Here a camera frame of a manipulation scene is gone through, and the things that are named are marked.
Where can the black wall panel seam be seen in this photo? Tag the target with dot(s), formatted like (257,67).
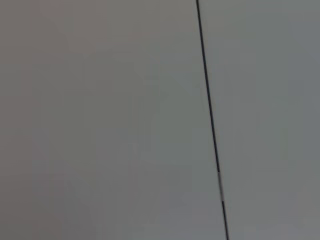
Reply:
(210,110)

